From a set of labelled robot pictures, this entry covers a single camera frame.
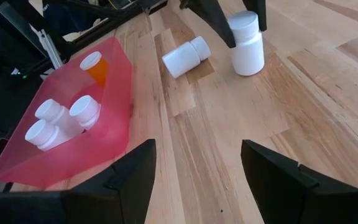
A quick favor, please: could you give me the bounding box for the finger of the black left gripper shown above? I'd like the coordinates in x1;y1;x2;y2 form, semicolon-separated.
185;0;237;49
242;0;267;32

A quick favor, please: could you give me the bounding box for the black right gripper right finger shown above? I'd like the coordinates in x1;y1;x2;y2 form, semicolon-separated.
241;139;358;224

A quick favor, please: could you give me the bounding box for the pink translucent plastic basket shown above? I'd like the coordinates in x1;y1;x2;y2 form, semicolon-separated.
0;36;134;190

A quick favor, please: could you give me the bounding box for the large white pill bottle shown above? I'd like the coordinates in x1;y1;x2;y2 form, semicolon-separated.
227;11;265;77

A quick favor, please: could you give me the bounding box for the orange pill bottle white cap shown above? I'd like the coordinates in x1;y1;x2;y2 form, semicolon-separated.
79;51;110;88

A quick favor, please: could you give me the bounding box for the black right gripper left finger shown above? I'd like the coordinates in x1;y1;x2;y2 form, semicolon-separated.
0;139;157;224

